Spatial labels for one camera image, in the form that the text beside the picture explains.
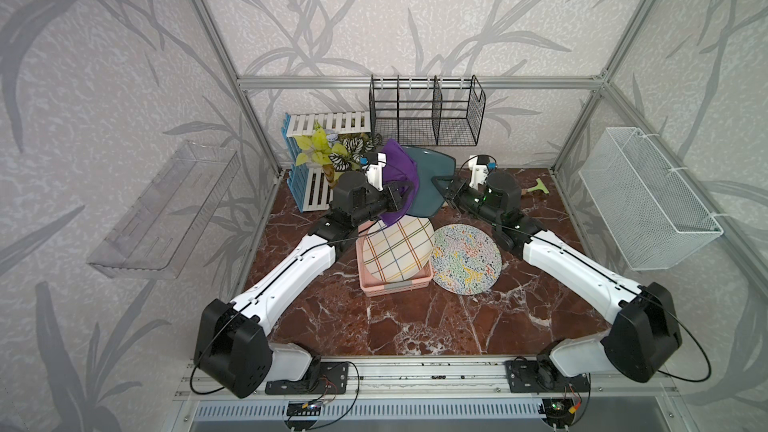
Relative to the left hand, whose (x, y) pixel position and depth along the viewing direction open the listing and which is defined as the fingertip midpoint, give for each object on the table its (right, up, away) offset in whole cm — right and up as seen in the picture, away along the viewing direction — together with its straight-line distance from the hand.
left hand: (413, 186), depth 73 cm
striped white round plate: (-4, -20, +20) cm, 29 cm away
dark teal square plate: (+4, +6, +2) cm, 7 cm away
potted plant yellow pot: (-22, +10, +14) cm, 28 cm away
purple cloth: (-4, +5, +4) cm, 8 cm away
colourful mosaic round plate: (+17, -23, +21) cm, 36 cm away
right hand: (+4, +2, 0) cm, 4 cm away
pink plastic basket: (-11, -28, +9) cm, 31 cm away
